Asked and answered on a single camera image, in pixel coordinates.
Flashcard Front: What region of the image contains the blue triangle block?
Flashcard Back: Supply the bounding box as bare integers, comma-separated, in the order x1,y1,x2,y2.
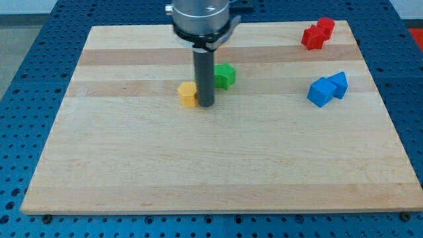
327,72,348,99

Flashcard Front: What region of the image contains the red star block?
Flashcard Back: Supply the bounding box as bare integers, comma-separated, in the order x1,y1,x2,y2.
301,24,326,50

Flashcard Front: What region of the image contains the yellow hexagon block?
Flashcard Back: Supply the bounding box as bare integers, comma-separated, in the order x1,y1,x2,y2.
178,81,198,108

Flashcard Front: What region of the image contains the green star block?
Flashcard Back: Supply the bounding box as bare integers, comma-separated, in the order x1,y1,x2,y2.
214,62,237,91

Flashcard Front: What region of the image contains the blue cube block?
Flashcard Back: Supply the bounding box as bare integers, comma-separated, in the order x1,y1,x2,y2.
307,77,336,107

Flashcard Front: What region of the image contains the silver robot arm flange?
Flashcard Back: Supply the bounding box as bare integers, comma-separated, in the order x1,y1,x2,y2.
165,0,241,53

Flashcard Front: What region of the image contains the red cylinder block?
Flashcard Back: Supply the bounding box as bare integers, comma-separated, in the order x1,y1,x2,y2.
317,17,335,40

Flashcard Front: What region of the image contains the light wooden board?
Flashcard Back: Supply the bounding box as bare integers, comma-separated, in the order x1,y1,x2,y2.
21,20,422,215

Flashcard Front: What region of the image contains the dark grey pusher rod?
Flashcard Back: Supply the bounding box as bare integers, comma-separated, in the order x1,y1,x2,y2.
193,52,215,107

